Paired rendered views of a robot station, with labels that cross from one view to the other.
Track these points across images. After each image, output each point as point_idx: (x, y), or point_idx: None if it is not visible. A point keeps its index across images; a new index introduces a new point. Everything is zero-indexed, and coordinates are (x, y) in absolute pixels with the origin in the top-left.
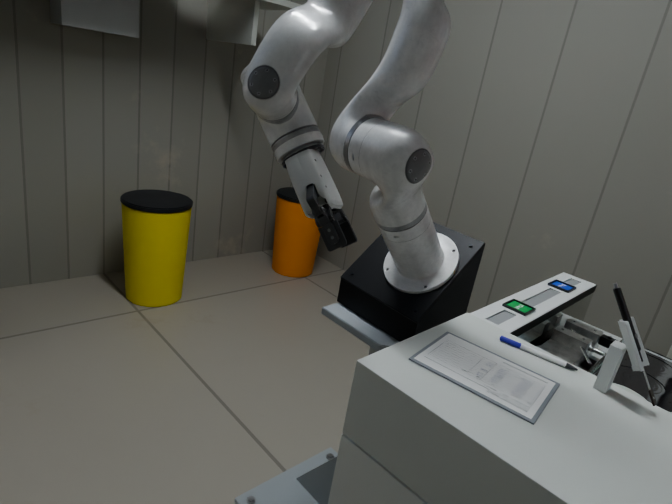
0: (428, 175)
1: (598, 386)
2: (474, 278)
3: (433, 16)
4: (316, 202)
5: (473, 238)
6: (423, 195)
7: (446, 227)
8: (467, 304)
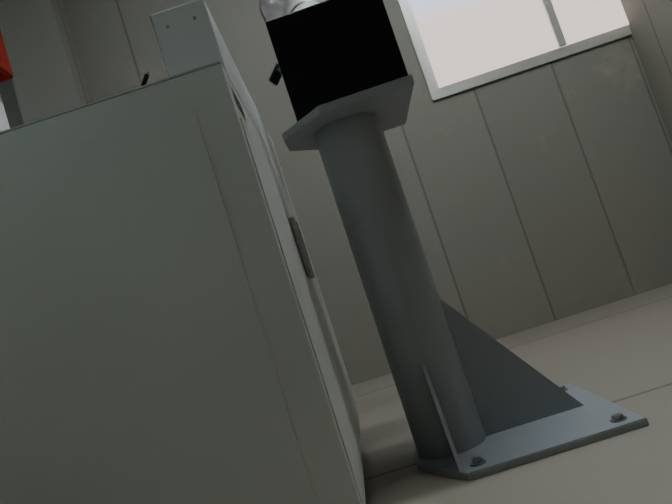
0: (266, 11)
1: None
2: (277, 60)
3: None
4: (275, 65)
5: (278, 17)
6: (288, 10)
7: (313, 5)
8: (287, 90)
